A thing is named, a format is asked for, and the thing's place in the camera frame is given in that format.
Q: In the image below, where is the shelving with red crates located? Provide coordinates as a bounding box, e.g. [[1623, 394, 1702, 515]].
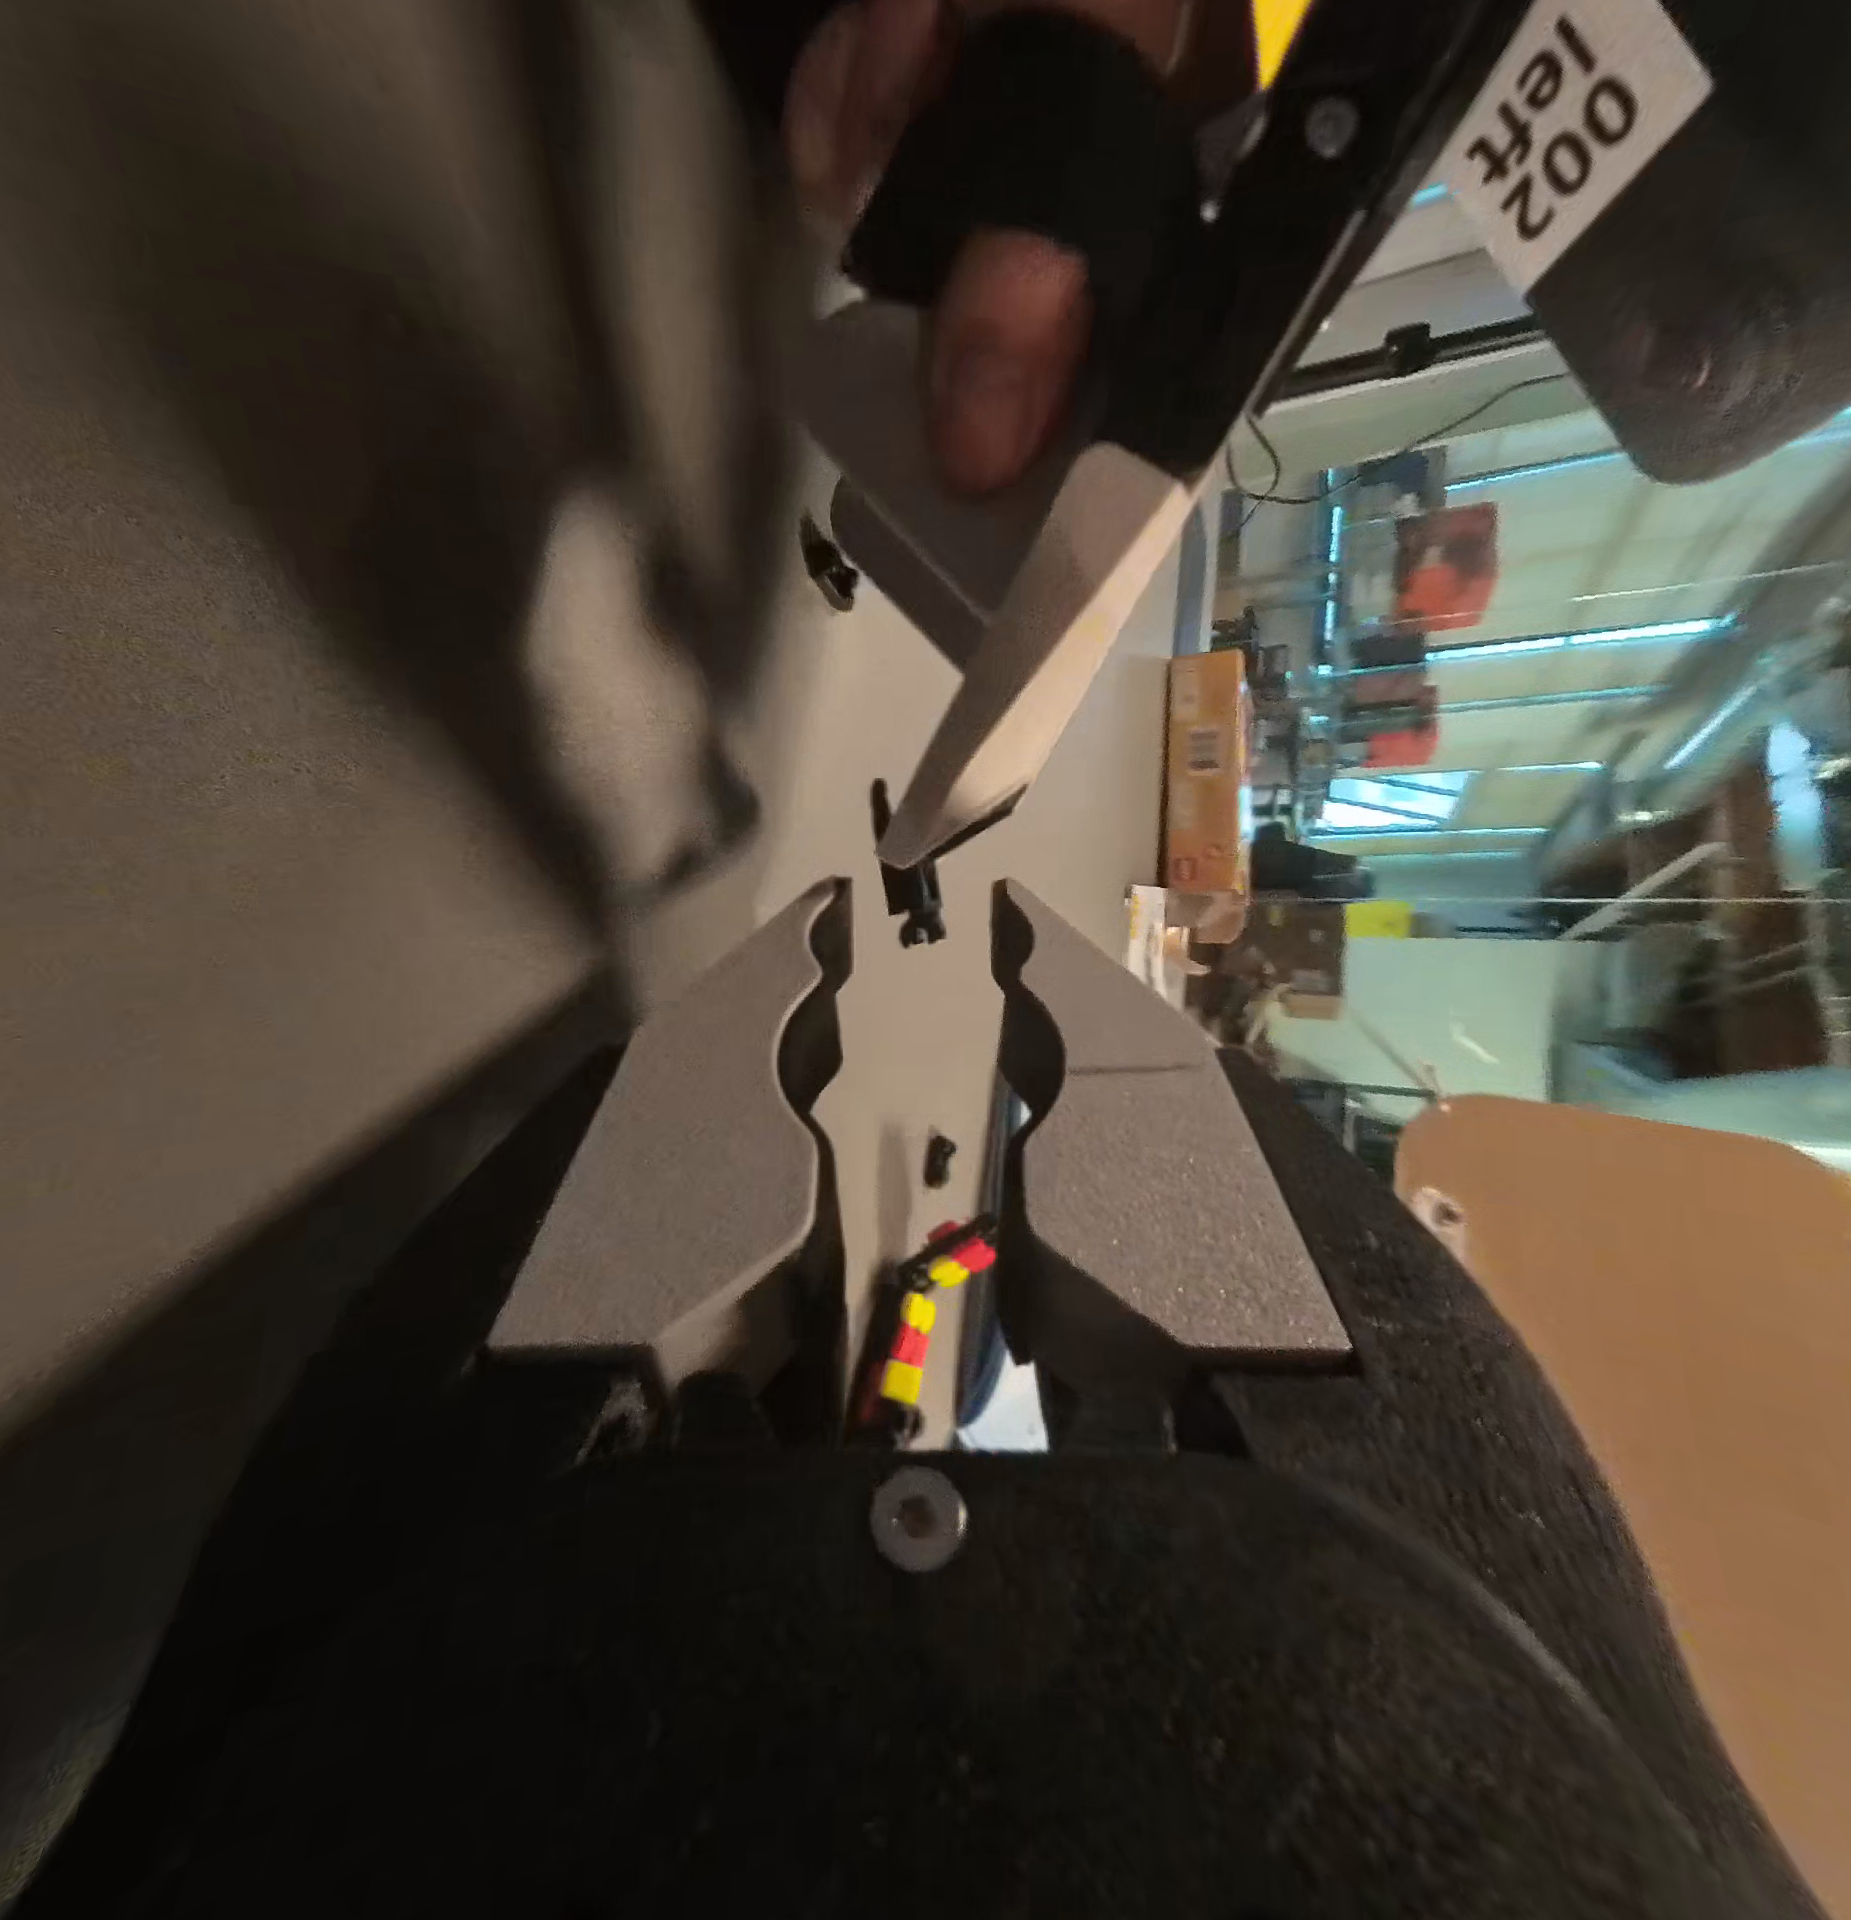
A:
[[1317, 442, 1511, 783]]

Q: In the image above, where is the thin black toy brick piece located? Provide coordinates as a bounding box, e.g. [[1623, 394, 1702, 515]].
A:
[[875, 853, 953, 950]]

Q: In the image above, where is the person's left hand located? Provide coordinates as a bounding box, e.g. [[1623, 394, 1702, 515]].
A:
[[782, 0, 1095, 501]]

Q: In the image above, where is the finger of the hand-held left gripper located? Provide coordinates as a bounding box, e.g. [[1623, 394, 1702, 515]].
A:
[[788, 291, 1223, 875]]

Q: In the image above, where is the closed instruction booklet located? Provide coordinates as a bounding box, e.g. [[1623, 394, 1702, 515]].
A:
[[1124, 881, 1215, 1002]]

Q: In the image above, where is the orange toy set cardboard box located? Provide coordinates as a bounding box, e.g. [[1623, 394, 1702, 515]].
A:
[[1161, 645, 1257, 947]]

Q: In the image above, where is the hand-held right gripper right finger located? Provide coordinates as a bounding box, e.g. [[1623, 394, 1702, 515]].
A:
[[990, 877, 1358, 1447]]

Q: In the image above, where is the open instruction booklet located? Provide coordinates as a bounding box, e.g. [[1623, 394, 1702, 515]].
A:
[[953, 1086, 1049, 1454]]

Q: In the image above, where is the wooden board stand white base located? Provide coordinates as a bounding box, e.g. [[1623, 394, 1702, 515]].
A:
[[1387, 1090, 1851, 1920]]

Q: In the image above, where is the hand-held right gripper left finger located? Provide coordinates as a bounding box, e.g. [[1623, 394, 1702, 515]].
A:
[[485, 877, 856, 1447]]

